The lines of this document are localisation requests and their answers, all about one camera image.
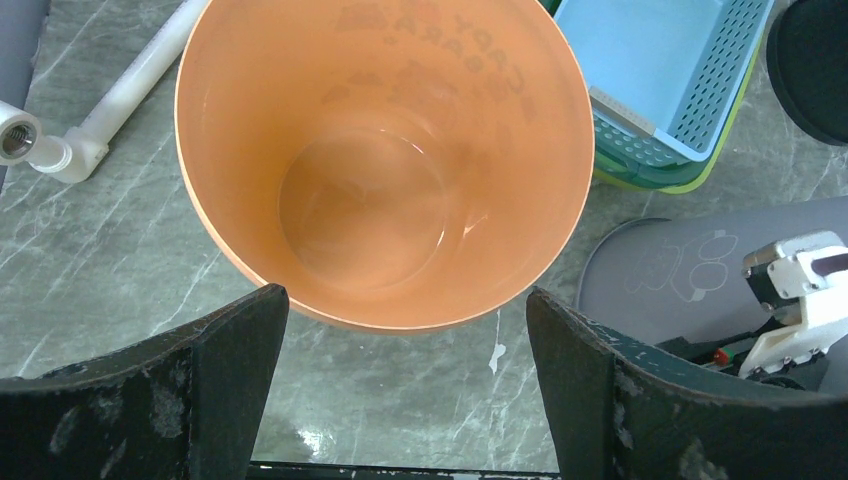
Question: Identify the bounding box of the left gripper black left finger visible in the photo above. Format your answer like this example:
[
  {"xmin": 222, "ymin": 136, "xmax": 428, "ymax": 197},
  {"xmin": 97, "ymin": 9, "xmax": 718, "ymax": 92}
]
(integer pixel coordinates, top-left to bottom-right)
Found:
[{"xmin": 1, "ymin": 284, "xmax": 289, "ymax": 479}]

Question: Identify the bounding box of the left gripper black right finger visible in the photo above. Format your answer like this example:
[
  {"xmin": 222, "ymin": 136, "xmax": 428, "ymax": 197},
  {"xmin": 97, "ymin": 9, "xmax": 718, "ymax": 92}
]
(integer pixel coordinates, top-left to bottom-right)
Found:
[{"xmin": 526, "ymin": 288, "xmax": 847, "ymax": 479}]

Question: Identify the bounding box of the grey plastic bucket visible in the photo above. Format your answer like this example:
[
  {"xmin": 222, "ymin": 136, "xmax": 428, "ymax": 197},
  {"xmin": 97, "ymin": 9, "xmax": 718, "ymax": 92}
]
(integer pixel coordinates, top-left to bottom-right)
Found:
[{"xmin": 576, "ymin": 197, "xmax": 847, "ymax": 394}]

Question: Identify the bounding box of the orange plastic bucket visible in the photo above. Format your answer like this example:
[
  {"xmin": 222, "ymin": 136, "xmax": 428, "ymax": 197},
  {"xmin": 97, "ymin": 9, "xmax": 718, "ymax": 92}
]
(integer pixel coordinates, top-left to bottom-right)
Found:
[{"xmin": 175, "ymin": 1, "xmax": 595, "ymax": 334}]

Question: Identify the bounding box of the light blue plastic basket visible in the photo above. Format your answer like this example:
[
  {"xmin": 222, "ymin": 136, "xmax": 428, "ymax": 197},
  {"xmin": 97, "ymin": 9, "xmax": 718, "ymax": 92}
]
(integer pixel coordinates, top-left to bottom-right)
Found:
[{"xmin": 553, "ymin": 0, "xmax": 774, "ymax": 168}]

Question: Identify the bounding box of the black plastic bucket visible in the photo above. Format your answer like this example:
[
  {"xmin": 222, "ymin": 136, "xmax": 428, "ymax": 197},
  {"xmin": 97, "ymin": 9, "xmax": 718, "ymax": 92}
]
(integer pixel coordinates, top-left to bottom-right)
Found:
[{"xmin": 766, "ymin": 0, "xmax": 847, "ymax": 146}]

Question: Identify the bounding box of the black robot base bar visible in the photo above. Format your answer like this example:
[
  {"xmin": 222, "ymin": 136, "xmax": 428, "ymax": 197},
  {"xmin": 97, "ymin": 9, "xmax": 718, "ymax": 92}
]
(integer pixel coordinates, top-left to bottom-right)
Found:
[{"xmin": 246, "ymin": 461, "xmax": 562, "ymax": 480}]

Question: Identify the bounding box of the dark green plastic basket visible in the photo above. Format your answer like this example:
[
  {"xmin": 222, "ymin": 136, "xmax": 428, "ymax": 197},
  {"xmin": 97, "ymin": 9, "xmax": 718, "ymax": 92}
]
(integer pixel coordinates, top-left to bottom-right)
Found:
[{"xmin": 543, "ymin": 1, "xmax": 720, "ymax": 185}]

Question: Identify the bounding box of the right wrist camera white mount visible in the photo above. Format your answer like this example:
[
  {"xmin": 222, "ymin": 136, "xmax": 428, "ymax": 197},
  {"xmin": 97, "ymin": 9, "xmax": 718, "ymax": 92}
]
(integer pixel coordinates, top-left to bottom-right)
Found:
[{"xmin": 738, "ymin": 230, "xmax": 847, "ymax": 378}]

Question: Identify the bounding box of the white pvc pipe frame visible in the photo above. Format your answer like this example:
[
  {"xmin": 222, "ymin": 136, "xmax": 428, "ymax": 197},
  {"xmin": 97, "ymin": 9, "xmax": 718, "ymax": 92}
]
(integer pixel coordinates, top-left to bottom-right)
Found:
[{"xmin": 1, "ymin": 1, "xmax": 207, "ymax": 184}]

